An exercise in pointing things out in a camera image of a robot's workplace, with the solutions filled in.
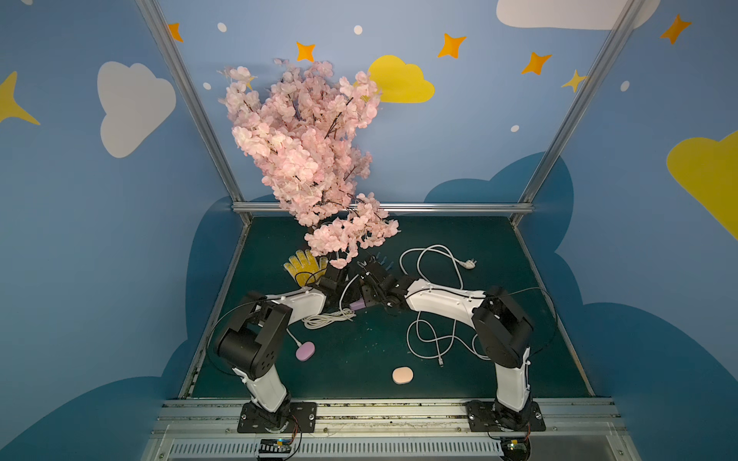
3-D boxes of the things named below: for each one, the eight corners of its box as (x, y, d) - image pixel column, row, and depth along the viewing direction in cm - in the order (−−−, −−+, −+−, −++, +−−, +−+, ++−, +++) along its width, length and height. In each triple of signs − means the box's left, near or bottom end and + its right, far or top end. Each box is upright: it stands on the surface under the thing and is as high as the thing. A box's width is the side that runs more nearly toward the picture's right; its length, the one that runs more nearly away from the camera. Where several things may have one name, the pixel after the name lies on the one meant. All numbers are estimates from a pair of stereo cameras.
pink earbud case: (392, 384, 82) (393, 382, 80) (392, 368, 84) (392, 366, 83) (413, 384, 82) (414, 382, 80) (412, 368, 85) (413, 366, 83)
